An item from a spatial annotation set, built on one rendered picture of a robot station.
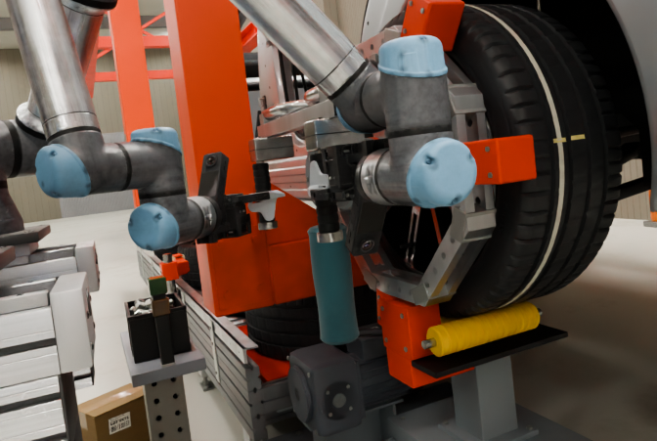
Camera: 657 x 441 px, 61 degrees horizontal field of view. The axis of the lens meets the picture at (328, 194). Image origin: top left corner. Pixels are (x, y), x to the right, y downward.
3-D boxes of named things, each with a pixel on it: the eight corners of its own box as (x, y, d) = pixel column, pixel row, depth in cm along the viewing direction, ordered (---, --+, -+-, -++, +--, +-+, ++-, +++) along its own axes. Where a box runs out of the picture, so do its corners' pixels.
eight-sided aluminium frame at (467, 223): (507, 318, 95) (475, -4, 92) (477, 327, 92) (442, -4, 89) (362, 275, 144) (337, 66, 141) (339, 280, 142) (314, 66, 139)
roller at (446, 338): (551, 328, 115) (548, 300, 115) (433, 364, 103) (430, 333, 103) (531, 322, 120) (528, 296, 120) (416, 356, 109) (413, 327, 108)
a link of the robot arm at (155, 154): (126, 126, 82) (137, 200, 82) (188, 125, 91) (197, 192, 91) (99, 133, 87) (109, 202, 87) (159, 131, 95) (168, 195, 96)
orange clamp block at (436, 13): (453, 52, 101) (466, 2, 96) (416, 53, 98) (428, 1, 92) (432, 37, 106) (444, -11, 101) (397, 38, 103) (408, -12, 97)
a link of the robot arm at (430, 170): (478, 127, 61) (486, 203, 61) (422, 136, 71) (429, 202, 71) (418, 133, 58) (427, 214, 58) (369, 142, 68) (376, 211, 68)
